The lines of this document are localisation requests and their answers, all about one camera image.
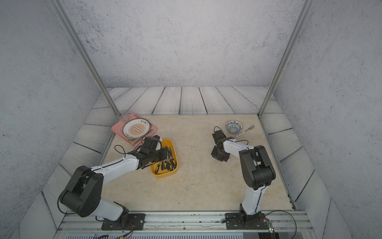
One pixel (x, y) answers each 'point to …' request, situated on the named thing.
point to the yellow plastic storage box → (153, 166)
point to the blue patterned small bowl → (234, 127)
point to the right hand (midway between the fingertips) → (216, 157)
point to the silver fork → (250, 128)
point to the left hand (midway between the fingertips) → (171, 154)
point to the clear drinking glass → (125, 115)
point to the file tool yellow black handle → (165, 165)
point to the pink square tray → (118, 128)
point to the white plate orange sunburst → (136, 128)
